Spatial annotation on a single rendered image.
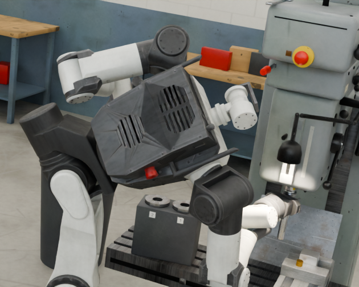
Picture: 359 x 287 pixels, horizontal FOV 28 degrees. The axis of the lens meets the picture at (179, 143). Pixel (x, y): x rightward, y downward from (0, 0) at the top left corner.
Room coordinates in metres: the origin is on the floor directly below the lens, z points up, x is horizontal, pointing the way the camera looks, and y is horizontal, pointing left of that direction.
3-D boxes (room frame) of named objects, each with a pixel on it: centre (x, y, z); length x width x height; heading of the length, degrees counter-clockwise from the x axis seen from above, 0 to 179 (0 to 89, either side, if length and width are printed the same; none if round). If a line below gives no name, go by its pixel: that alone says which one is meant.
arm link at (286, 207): (2.17, -0.34, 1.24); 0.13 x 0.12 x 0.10; 58
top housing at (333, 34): (2.26, -0.39, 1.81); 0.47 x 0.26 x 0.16; 162
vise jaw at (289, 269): (2.16, -0.47, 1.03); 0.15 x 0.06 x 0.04; 72
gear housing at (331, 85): (2.28, -0.40, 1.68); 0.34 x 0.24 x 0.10; 162
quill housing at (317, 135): (2.25, -0.39, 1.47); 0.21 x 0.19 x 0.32; 72
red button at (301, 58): (2.00, -0.31, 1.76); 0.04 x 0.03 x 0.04; 72
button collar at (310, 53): (2.03, -0.31, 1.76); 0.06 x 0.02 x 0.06; 72
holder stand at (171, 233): (2.33, 0.00, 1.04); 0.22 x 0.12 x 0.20; 81
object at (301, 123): (2.14, -0.35, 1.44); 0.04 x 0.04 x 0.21; 72
